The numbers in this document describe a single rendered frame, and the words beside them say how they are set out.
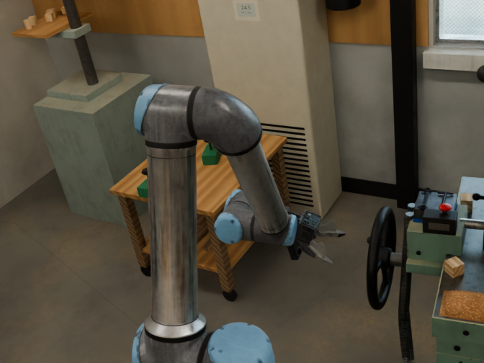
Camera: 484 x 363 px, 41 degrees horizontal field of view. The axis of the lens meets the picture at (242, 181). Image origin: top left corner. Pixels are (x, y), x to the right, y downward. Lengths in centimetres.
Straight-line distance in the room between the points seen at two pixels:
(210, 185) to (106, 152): 80
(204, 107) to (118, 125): 213
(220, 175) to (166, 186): 145
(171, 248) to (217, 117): 32
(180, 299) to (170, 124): 41
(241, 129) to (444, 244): 63
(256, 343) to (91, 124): 205
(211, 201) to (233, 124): 136
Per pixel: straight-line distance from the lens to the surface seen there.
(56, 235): 378
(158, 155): 142
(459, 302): 156
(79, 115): 340
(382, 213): 177
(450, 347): 172
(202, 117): 136
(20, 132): 427
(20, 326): 327
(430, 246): 172
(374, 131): 334
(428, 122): 323
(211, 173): 290
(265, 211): 169
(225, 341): 155
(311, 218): 197
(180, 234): 147
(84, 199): 377
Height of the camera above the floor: 199
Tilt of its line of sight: 31 degrees down
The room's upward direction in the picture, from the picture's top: 10 degrees counter-clockwise
